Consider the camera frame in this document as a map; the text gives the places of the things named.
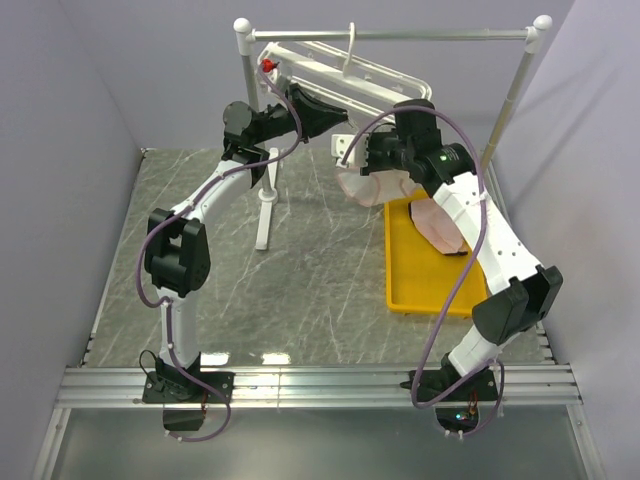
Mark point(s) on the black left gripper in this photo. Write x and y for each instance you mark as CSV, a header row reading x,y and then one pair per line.
x,y
309,116

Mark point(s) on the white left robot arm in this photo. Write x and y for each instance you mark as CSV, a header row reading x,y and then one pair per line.
x,y
176,252

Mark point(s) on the yellow plastic tray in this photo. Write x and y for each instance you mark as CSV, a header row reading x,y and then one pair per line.
x,y
419,277

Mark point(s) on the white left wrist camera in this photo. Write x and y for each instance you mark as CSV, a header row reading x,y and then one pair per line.
x,y
273,72

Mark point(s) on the white plastic clip hanger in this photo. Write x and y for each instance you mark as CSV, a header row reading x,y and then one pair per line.
x,y
325,64

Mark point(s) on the white metal clothes rack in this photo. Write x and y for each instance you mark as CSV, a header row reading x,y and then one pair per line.
x,y
533,37

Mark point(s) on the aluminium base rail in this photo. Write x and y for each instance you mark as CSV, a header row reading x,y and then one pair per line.
x,y
342,386

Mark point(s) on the white pink underwear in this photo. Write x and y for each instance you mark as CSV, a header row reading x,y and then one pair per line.
x,y
376,188

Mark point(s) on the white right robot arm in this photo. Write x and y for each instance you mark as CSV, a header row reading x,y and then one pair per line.
x,y
439,156

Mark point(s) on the pink underwear in tray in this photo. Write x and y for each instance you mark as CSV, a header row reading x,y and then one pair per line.
x,y
432,222

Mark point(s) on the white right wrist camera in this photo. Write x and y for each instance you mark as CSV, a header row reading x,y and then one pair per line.
x,y
348,154

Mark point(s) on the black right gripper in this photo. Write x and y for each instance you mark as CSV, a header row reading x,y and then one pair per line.
x,y
373,138

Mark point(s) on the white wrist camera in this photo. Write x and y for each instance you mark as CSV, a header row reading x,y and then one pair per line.
x,y
273,72
348,154

